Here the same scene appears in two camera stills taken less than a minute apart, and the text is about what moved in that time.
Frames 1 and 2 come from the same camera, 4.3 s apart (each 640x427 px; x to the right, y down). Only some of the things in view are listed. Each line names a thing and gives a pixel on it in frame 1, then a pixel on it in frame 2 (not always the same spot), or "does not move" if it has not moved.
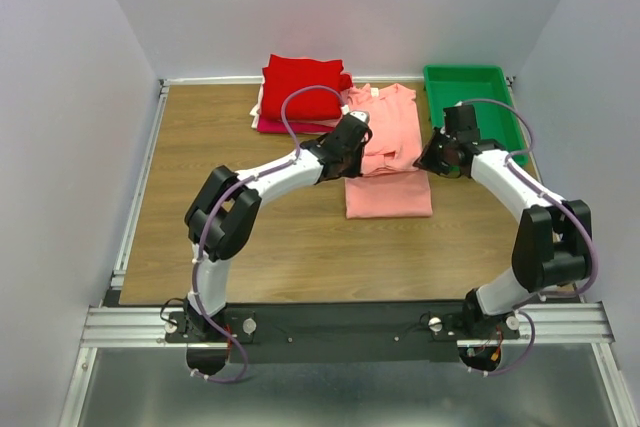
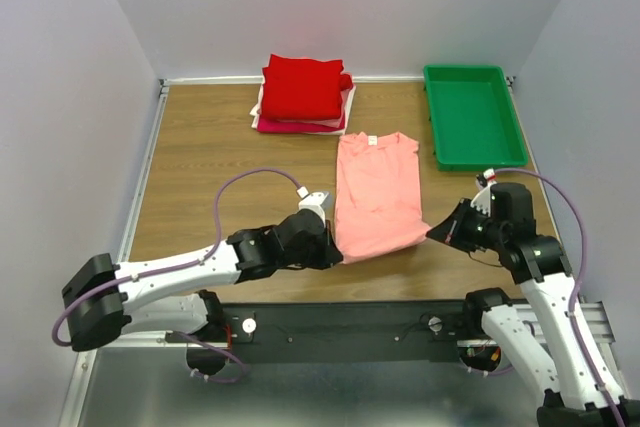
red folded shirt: x=306 y=103 does not move
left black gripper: x=354 y=172 -> x=329 y=254
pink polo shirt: x=390 y=186 -> x=377 y=207
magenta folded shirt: x=265 y=125 does not move
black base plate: x=316 y=333 does not move
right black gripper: x=425 y=160 -> x=450 y=229
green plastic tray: x=487 y=87 does not move
